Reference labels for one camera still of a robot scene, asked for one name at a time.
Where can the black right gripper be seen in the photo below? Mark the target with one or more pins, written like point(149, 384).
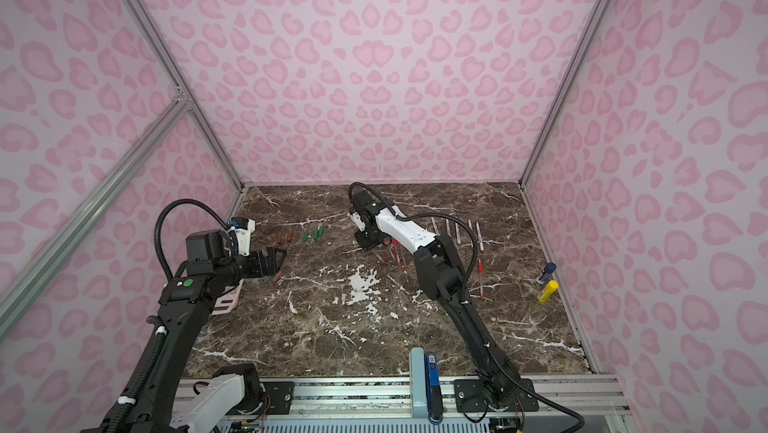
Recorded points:
point(366, 244)

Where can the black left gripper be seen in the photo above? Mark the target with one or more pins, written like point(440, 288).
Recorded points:
point(272, 265)

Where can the red pen cluster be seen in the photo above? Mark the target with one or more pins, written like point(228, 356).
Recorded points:
point(402, 262)
point(386, 255)

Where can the brown cap marker pen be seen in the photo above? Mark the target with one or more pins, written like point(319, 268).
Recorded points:
point(479, 236)

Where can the red pen alone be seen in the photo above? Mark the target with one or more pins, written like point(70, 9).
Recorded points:
point(480, 278)

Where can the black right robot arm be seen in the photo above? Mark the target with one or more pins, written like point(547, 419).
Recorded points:
point(444, 278)

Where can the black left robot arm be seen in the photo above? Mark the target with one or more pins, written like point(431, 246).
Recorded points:
point(217, 262)

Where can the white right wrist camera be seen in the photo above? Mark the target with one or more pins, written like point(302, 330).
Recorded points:
point(356, 219)

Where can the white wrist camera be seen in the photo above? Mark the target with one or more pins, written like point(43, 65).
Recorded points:
point(240, 231)
point(356, 219)

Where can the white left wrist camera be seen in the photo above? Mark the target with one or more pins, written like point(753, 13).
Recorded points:
point(240, 231)

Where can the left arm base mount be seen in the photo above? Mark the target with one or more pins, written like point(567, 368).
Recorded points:
point(259, 397)

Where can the light blue rail bracket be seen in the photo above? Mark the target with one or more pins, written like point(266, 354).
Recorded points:
point(418, 383)

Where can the blue device on rail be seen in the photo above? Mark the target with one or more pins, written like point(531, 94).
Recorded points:
point(433, 390)

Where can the aluminium frame diagonal bar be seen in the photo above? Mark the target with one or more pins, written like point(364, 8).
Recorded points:
point(37, 274)

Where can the yellow marker by wall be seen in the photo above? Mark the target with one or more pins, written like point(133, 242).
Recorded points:
point(549, 289)

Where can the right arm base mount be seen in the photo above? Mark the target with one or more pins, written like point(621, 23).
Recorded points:
point(475, 396)

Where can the aluminium front rail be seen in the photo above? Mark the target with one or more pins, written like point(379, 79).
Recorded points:
point(383, 404)

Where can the left corner frame post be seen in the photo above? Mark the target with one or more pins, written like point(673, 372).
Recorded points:
point(162, 52)

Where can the corner frame post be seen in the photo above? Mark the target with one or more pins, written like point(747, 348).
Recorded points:
point(162, 52)
point(586, 40)

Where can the right corner frame post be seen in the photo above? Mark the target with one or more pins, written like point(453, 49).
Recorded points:
point(586, 40)

